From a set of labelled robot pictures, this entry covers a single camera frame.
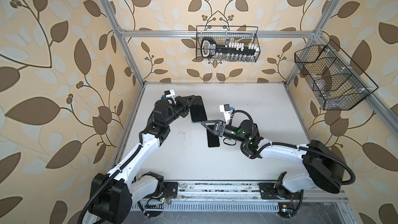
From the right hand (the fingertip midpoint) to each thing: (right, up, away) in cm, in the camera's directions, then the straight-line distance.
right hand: (202, 125), depth 67 cm
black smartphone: (-2, +7, +2) cm, 7 cm away
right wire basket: (+64, +19, +6) cm, 67 cm away
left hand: (-2, +13, +4) cm, 14 cm away
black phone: (+6, -13, +25) cm, 28 cm away
